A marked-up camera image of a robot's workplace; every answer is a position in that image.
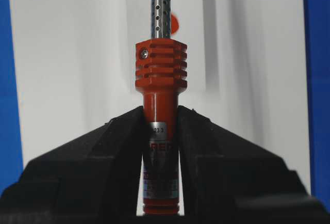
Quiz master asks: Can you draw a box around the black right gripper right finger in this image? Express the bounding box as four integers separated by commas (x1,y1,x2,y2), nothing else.
177,106,329,223

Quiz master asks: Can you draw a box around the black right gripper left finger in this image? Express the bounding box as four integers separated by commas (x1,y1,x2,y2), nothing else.
1,107,147,223

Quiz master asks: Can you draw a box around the red handled soldering iron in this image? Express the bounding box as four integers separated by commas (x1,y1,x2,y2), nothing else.
135,0,187,215

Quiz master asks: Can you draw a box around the white work board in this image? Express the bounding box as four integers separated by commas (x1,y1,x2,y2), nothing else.
7,0,311,209

